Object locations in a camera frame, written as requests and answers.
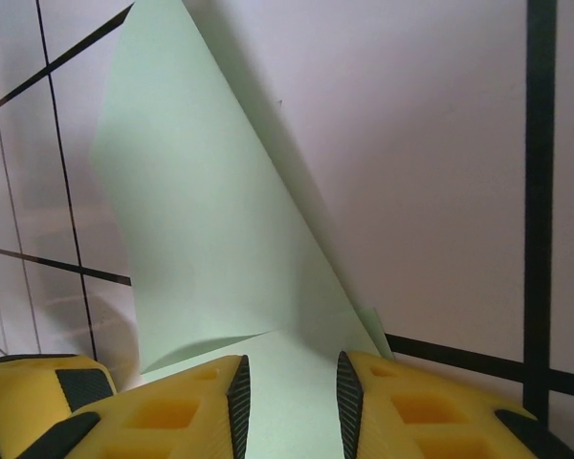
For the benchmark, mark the light green paper sheet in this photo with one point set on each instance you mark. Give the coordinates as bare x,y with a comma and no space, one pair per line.
196,215

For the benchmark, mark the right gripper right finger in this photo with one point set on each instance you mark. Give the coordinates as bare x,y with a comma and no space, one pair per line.
459,430

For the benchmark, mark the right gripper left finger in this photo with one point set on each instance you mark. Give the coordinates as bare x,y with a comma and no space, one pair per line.
205,430

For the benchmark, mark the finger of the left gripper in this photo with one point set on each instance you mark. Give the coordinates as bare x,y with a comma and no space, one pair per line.
24,387

